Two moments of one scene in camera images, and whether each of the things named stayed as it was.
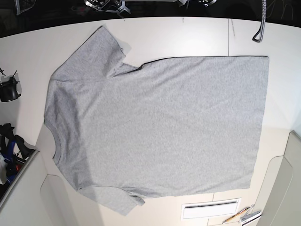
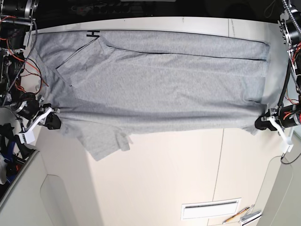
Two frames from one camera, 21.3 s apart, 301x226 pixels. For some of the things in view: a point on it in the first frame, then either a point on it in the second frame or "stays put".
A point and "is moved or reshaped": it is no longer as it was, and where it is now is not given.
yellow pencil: x=243 y=210 stays put
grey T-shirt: x=119 y=132 is moved or reshaped
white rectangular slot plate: x=211 y=208 stays put
